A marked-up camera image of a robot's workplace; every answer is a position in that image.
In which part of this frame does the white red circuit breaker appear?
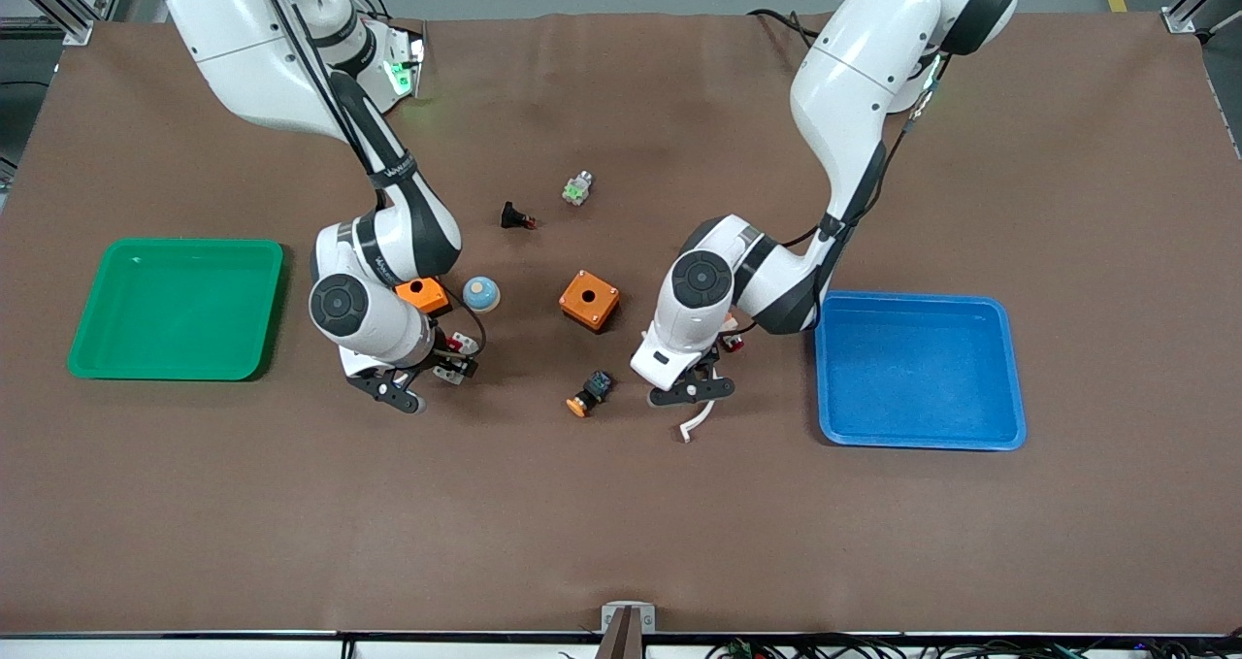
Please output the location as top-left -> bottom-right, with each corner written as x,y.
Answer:
433,331 -> 480,385

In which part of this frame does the large white curved clip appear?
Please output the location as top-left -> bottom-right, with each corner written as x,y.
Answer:
678,399 -> 716,444

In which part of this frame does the orange button box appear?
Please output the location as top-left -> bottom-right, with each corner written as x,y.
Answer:
559,270 -> 621,333
394,277 -> 453,318

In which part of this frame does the orange black push button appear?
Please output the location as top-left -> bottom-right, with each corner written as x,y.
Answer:
566,370 -> 614,418

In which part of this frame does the brown table mat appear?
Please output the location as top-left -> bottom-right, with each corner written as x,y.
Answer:
0,11 -> 1242,637

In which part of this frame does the green plastic tray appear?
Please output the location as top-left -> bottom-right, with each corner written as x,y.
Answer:
66,239 -> 285,382

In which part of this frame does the blue plastic tray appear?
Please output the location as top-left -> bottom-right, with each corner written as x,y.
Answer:
813,290 -> 1028,451

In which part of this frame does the grey metal table bracket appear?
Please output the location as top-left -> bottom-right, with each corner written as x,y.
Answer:
601,602 -> 657,634

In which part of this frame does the black base cable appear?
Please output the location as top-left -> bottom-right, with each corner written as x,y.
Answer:
745,7 -> 826,49

